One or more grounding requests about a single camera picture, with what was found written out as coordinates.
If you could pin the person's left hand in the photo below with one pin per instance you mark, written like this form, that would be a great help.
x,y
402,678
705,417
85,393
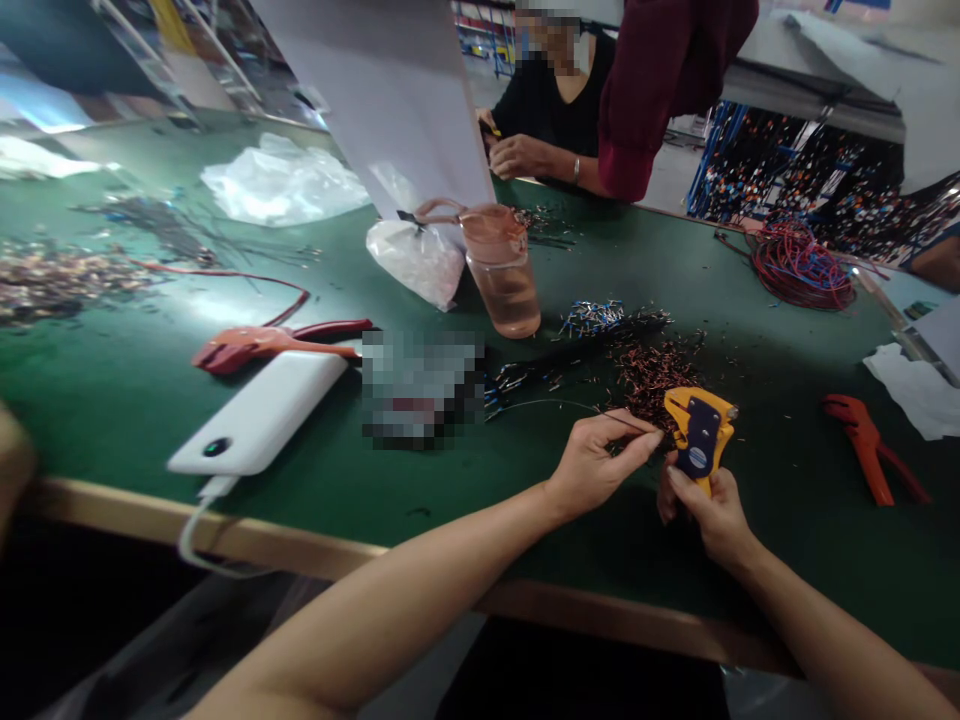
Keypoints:
x,y
596,461

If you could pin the person's right hand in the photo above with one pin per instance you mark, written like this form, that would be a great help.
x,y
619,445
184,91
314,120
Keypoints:
x,y
712,517

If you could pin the pink water bottle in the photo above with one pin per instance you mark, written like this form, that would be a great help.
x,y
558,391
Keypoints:
x,y
504,270

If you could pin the white crumpled paper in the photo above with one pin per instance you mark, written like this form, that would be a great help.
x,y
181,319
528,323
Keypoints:
x,y
911,390

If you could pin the clear bag of white parts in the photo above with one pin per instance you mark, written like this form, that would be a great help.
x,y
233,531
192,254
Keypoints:
x,y
416,255

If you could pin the white power bank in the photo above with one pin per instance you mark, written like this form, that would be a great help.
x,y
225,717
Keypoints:
x,y
259,416

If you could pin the dark red garment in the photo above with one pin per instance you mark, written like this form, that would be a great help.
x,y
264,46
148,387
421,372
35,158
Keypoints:
x,y
667,82

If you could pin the person's body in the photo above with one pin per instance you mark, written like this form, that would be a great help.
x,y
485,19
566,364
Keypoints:
x,y
247,652

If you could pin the crumpled clear plastic bag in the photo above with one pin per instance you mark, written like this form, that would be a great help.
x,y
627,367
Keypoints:
x,y
281,184

